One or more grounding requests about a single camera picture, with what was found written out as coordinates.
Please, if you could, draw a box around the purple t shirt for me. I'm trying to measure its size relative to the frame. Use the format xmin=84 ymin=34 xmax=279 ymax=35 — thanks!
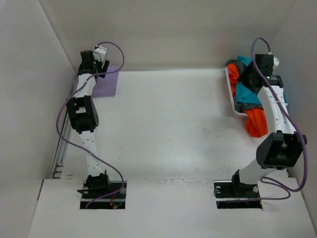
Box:
xmin=92 ymin=71 xmax=119 ymax=98

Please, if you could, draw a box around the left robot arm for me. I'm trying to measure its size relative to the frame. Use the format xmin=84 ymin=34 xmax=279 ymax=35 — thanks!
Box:
xmin=66 ymin=47 xmax=111 ymax=199

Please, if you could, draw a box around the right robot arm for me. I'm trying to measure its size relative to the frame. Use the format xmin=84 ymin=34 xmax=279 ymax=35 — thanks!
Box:
xmin=229 ymin=54 xmax=307 ymax=197

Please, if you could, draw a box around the teal t shirt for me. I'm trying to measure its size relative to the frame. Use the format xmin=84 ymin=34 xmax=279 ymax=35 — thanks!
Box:
xmin=235 ymin=54 xmax=283 ymax=106

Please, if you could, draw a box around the white plastic bin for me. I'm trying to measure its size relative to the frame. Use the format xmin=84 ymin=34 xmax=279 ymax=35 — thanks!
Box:
xmin=225 ymin=67 xmax=248 ymax=118

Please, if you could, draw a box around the grey t shirt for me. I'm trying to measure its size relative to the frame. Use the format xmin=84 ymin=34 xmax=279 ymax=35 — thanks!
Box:
xmin=225 ymin=57 xmax=263 ymax=113

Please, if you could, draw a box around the orange t shirt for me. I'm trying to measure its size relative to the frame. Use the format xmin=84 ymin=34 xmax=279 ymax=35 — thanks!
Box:
xmin=226 ymin=62 xmax=268 ymax=138

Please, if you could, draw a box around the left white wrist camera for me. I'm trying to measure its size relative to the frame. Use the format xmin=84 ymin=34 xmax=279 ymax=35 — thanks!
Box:
xmin=93 ymin=45 xmax=107 ymax=62

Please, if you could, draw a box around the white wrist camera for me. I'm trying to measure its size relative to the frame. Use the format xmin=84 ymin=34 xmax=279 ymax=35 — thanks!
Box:
xmin=93 ymin=45 xmax=107 ymax=62
xmin=272 ymin=56 xmax=279 ymax=69

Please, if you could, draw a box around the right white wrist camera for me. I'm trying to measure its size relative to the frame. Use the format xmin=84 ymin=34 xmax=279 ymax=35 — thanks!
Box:
xmin=272 ymin=56 xmax=279 ymax=69

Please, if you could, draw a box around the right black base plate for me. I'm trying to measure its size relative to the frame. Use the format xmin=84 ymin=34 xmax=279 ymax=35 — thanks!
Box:
xmin=213 ymin=180 xmax=262 ymax=209

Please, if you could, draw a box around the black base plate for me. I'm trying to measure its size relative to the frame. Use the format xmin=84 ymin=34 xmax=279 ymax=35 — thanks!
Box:
xmin=78 ymin=181 xmax=127 ymax=210
xmin=213 ymin=180 xmax=262 ymax=209

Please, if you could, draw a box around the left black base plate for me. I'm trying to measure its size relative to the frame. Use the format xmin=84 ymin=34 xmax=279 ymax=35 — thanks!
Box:
xmin=78 ymin=181 xmax=127 ymax=210

